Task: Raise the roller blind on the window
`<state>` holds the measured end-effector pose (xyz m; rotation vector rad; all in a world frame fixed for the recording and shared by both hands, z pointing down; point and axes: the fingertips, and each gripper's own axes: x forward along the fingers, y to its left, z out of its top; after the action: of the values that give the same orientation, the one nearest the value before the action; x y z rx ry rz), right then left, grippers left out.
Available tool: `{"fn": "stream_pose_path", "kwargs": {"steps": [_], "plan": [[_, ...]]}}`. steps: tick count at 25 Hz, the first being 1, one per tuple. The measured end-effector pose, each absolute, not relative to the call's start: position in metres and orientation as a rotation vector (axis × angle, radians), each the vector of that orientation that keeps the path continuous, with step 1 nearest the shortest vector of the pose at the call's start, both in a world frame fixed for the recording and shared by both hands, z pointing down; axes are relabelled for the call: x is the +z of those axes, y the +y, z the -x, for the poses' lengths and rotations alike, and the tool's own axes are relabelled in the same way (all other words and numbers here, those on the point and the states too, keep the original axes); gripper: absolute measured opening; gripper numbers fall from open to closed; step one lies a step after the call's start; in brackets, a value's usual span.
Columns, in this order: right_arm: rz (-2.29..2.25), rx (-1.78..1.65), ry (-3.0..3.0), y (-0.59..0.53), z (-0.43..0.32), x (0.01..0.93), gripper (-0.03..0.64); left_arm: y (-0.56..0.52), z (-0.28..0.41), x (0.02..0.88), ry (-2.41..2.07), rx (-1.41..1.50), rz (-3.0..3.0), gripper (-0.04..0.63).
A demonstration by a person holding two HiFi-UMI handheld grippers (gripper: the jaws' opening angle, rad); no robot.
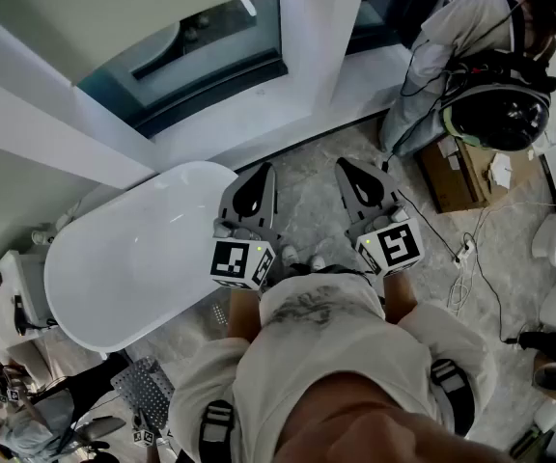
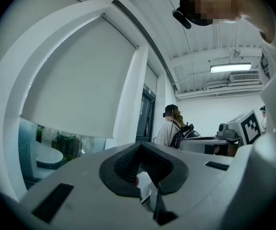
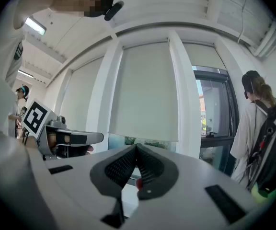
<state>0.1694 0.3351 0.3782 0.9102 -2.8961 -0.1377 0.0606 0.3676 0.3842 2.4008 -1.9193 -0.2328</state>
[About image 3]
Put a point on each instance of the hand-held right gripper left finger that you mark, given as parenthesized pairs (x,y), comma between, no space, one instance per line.
(104,176)

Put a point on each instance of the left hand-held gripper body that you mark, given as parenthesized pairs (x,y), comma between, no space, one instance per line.
(36,117)

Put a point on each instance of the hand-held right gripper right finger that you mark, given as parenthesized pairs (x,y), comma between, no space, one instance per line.
(162,176)

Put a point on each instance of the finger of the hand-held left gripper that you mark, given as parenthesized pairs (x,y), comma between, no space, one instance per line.
(85,138)

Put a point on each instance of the person's left hand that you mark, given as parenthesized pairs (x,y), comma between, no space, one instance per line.
(52,141)

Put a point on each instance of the ceiling strip lamp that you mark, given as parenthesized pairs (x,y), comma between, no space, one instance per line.
(25,74)
(35,26)

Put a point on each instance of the person's white t-shirt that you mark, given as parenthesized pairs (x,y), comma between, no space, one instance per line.
(6,44)

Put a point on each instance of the black backpack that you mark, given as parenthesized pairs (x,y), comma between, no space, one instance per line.
(269,152)

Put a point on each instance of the white ceiling pipes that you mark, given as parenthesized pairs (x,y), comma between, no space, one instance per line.
(265,42)

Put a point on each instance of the black window frame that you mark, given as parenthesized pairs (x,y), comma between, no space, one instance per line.
(231,118)

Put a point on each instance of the black head-mounted camera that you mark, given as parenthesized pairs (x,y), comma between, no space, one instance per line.
(114,10)

